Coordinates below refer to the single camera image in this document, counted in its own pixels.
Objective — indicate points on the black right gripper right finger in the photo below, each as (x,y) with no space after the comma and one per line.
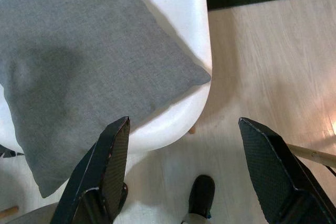
(278,182)

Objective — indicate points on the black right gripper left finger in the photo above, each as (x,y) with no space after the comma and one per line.
(92,182)

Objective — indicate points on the wooden chair leg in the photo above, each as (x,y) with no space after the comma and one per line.
(9,211)
(193,130)

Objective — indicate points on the black metal chair strut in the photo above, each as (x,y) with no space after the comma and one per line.
(6,151)

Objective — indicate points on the grey fabric pillow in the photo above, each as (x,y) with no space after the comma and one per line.
(78,51)

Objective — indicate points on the white plastic chair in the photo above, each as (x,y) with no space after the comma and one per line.
(183,11)

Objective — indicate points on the light wooden rod with screw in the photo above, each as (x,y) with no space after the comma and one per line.
(315,155)

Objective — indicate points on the robot black foot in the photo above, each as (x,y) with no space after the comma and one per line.
(202,195)

